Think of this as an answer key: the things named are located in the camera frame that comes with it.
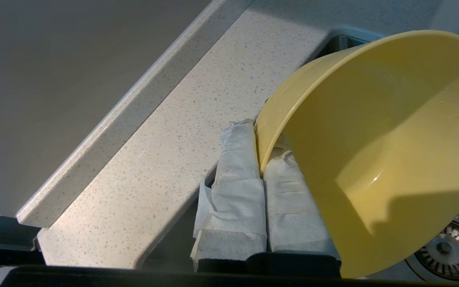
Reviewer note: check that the paper-wrapped right gripper right finger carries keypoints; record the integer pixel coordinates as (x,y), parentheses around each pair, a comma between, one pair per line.
(293,215)

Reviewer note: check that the paper-wrapped right gripper left finger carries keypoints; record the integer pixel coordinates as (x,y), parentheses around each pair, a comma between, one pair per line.
(237,199)

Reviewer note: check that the yellow plastic bowl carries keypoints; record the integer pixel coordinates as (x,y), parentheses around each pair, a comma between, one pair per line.
(373,119)

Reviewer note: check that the stainless steel sink basin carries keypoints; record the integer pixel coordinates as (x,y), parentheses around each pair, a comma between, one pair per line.
(173,239)

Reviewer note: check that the speckled counter upstand strip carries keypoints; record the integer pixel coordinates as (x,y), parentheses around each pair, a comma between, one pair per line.
(106,131)

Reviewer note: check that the round metal drain strainer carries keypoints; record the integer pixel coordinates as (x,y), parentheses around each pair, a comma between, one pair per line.
(448,249)

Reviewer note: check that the tall grey cabinet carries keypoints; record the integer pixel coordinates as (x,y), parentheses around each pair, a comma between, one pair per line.
(54,79)

